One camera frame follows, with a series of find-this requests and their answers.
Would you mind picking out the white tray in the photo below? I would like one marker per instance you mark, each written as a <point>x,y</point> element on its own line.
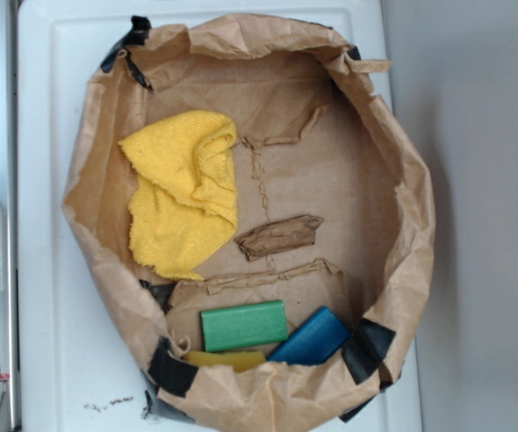
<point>76,372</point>

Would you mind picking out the yellow rectangular block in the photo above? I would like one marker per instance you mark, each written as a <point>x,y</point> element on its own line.
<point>240,361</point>

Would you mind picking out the brown paper bag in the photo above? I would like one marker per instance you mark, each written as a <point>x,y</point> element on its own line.
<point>313,139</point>

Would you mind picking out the green rectangular block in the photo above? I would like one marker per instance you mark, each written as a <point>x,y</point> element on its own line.
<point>244,326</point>

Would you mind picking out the blue rectangular block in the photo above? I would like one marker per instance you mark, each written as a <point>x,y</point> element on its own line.
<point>314,341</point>

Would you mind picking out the yellow cloth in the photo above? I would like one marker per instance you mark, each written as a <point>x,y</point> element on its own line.
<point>185,207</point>

